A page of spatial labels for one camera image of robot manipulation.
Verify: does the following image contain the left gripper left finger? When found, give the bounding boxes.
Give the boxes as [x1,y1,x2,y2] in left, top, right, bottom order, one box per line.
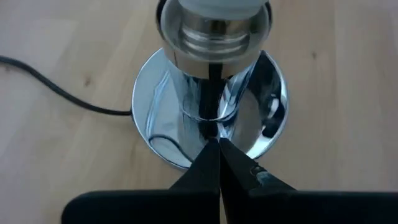
[61,138,221,224]

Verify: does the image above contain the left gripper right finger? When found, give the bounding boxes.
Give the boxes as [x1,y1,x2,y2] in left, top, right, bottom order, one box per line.
[219,138,398,224]

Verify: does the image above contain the chrome lamp socket base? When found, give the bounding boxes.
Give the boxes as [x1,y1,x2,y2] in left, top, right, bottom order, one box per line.
[131,0,290,171]

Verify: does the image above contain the white flood lightbulb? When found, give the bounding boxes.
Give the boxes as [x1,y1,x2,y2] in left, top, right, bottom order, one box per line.
[176,0,271,21]

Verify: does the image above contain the black lamp power cord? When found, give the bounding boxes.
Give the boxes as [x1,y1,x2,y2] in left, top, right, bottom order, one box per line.
[0,55,134,117]

